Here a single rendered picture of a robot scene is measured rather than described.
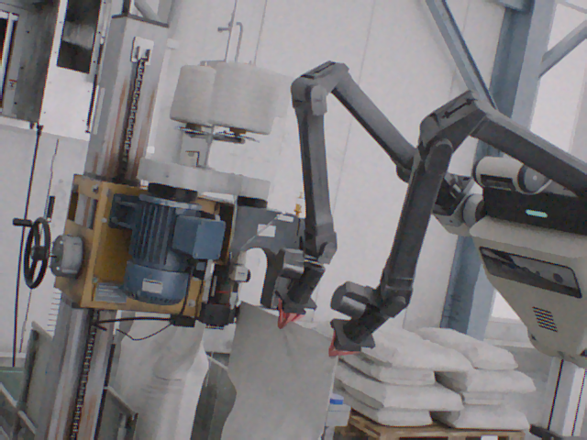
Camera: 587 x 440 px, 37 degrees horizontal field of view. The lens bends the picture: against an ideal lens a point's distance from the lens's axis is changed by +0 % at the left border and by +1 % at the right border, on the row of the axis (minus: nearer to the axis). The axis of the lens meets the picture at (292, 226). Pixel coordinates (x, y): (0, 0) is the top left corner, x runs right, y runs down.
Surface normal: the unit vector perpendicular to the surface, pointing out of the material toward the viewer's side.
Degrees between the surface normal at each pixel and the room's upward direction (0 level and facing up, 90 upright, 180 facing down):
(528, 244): 40
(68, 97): 90
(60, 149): 90
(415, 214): 123
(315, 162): 98
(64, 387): 90
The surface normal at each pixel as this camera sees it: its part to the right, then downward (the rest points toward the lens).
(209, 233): 0.82, 0.18
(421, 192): -0.01, 0.59
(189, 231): -0.55, -0.07
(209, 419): -0.84, -0.14
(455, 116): -0.58, -0.64
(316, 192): 0.37, 0.26
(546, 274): -0.76, 0.53
